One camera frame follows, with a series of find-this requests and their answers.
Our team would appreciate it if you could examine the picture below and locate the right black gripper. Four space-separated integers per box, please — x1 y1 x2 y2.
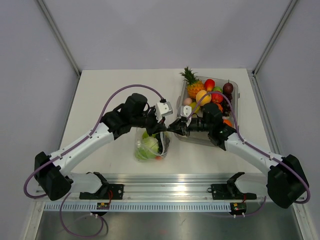
167 117 213 137

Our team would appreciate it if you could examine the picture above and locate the yellow toy peach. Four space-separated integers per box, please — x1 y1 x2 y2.
195 90 212 107

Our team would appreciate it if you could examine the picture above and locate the orange toy persimmon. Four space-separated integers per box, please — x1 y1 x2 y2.
216 103 223 112

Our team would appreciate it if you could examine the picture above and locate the yellow toy starfruit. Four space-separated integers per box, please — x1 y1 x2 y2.
189 102 201 114

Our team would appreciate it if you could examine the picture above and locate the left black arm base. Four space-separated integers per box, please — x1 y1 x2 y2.
79 183 125 200

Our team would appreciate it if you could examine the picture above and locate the right aluminium frame post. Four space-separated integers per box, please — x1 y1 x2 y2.
252 0 299 77

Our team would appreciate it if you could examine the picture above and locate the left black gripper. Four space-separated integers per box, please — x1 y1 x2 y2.
131 106 167 137

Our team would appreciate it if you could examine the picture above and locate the aluminium frame post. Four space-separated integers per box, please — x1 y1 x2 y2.
34 0 82 80
252 0 299 77

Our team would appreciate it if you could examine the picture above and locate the clear zip top bag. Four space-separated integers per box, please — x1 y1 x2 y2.
134 128 172 163

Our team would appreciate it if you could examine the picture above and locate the left aluminium frame post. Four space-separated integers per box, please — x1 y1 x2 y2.
34 0 82 80

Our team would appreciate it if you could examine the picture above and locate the orange toy tangerine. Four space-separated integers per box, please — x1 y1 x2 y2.
223 119 233 127

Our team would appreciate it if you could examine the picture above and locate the pink toy egg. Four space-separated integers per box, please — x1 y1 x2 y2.
183 97 193 106

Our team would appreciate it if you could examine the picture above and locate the green toy cabbage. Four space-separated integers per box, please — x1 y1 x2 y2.
135 136 159 160

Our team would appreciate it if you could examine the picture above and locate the light green toy fruit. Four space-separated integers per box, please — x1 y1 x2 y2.
213 86 223 93

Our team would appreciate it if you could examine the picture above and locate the toy pineapple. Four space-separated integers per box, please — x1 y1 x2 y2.
179 66 205 99

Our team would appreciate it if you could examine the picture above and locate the purple cable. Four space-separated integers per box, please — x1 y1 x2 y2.
23 84 167 238
186 91 312 218

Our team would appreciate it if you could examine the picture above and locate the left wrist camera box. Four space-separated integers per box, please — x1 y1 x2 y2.
155 101 173 123

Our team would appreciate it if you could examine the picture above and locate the green toy apple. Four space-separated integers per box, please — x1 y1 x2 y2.
141 131 150 139

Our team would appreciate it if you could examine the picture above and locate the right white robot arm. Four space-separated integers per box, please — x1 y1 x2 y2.
167 103 311 209

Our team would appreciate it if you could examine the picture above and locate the aluminium mounting rail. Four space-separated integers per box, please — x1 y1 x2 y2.
43 178 269 215

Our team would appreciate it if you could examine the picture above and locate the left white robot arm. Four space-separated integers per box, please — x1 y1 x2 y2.
34 93 173 201

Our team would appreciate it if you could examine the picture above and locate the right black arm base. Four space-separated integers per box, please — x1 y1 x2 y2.
207 172 257 202

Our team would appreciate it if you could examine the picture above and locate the clear plastic food bin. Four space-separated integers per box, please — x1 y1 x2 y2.
174 76 240 147

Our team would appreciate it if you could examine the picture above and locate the red toy mango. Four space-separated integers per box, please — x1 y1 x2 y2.
204 78 216 92

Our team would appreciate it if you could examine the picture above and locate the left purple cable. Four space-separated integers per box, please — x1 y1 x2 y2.
23 84 167 238

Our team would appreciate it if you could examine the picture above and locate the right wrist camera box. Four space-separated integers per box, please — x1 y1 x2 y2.
178 105 192 121

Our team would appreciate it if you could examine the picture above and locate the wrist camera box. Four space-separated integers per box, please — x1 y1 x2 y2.
155 101 173 123
178 105 192 121

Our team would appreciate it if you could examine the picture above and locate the dark purple passion fruit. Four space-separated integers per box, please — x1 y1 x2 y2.
222 80 234 95

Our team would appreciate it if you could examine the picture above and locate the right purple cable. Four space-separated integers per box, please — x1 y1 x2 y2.
186 91 312 218

